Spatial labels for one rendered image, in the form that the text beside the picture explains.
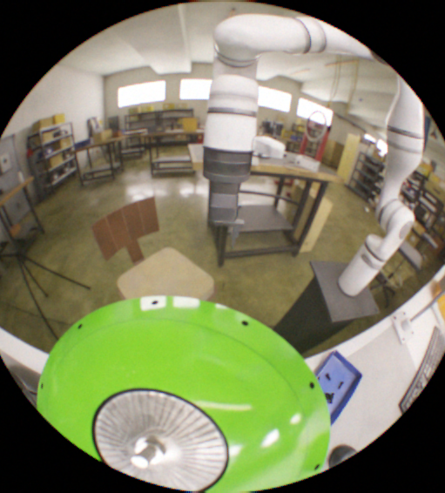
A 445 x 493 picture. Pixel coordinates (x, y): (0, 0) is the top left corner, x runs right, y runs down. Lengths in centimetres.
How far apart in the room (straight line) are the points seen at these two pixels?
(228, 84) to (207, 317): 27
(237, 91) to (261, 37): 8
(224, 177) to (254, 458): 30
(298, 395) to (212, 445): 8
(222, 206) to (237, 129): 12
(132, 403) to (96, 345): 6
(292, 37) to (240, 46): 8
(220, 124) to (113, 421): 32
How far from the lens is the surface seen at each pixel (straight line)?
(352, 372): 43
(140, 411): 15
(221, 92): 24
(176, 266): 82
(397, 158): 43
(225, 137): 23
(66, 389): 19
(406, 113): 42
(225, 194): 26
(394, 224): 48
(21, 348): 57
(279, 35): 27
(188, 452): 15
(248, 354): 16
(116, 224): 80
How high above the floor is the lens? 123
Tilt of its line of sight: 42 degrees down
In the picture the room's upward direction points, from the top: 6 degrees clockwise
